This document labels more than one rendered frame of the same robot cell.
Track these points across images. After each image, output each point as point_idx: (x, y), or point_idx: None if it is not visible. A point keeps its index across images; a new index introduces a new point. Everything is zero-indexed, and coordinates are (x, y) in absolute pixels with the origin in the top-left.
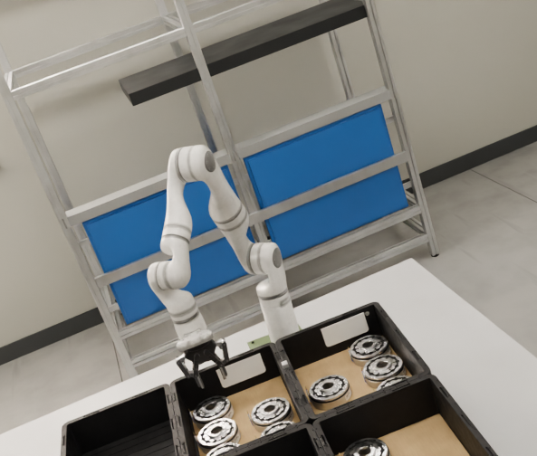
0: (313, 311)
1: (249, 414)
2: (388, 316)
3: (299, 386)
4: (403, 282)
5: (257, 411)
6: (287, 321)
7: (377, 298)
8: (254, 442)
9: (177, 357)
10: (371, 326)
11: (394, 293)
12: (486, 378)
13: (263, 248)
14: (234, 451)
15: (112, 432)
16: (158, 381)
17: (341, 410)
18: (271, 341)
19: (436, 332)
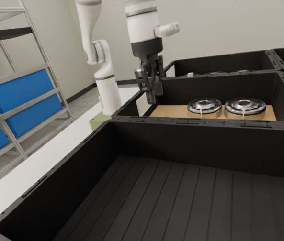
0: (97, 110)
1: None
2: (193, 58)
3: (225, 73)
4: (126, 92)
5: (197, 108)
6: (119, 93)
7: (122, 97)
8: None
9: (138, 68)
10: (175, 74)
11: (128, 94)
12: None
13: (101, 40)
14: None
15: (70, 202)
16: (22, 176)
17: (280, 63)
18: (109, 111)
19: None
